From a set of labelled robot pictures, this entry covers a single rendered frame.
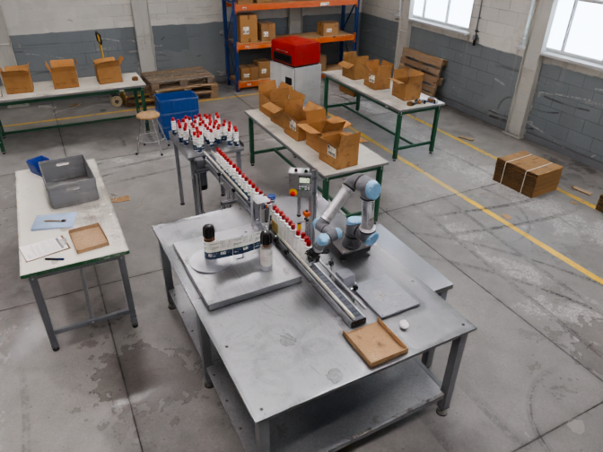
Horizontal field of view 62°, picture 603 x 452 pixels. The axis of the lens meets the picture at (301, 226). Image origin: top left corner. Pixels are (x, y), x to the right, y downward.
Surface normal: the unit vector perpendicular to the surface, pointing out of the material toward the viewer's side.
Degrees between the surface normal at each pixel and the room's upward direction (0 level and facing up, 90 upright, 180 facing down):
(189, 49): 90
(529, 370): 0
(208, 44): 90
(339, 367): 0
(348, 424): 1
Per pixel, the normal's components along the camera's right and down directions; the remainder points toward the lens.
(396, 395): 0.00, -0.87
